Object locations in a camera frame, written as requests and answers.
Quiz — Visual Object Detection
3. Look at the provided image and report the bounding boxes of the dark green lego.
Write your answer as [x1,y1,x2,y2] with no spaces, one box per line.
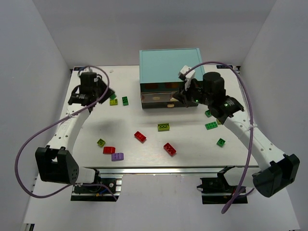
[122,96,129,106]

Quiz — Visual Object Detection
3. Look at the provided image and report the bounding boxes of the green small lego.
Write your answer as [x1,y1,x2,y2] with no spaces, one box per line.
[217,138,226,147]
[205,110,212,117]

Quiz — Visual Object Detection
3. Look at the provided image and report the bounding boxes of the transparent drawer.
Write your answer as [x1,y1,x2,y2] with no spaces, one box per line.
[141,92,178,103]

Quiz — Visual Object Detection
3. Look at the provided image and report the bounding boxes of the green long lego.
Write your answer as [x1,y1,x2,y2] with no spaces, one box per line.
[205,122,218,130]

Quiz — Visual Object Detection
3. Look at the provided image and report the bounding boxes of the olive small lego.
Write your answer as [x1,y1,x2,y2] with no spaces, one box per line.
[97,139,106,147]

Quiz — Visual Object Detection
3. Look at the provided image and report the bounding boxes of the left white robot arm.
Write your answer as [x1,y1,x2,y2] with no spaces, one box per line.
[35,72,115,185]

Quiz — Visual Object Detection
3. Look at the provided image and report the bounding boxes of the lime lego near left arm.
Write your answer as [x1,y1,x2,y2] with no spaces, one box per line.
[109,99,118,106]

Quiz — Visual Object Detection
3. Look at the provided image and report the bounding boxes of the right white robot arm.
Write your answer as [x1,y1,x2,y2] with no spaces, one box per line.
[173,71,300,197]

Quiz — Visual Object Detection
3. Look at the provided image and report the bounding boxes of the right blue label sticker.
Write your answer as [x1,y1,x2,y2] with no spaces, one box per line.
[216,64,233,69]

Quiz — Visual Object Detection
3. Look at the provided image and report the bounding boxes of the teal drawer cabinet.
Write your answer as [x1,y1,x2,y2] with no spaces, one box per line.
[139,48,202,109]

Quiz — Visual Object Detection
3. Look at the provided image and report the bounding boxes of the lime long lego centre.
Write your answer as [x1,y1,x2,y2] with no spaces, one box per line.
[157,123,170,132]

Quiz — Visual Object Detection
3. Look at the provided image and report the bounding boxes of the red lego centre right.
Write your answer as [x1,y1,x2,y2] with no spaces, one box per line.
[163,143,177,156]

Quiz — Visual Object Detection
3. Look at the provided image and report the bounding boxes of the red lego centre left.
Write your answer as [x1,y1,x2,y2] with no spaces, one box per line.
[134,131,146,143]

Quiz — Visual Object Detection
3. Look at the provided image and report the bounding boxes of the red sloped lego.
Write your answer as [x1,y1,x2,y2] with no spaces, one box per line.
[103,146,116,154]

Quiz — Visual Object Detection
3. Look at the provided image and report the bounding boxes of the purple sloped lego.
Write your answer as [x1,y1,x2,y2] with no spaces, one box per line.
[111,153,124,162]

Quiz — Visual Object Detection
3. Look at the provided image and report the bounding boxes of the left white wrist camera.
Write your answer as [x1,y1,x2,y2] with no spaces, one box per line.
[77,66,93,77]

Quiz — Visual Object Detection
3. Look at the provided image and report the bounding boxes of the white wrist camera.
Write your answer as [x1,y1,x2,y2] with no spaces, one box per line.
[77,66,93,77]
[178,65,195,91]

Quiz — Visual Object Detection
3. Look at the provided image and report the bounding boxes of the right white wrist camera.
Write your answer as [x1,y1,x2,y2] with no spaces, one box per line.
[178,65,195,91]

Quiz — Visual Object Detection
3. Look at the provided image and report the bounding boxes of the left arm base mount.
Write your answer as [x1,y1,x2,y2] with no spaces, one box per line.
[70,169,122,202]

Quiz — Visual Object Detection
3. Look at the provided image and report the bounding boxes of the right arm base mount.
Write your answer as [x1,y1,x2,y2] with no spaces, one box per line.
[196,166,243,205]

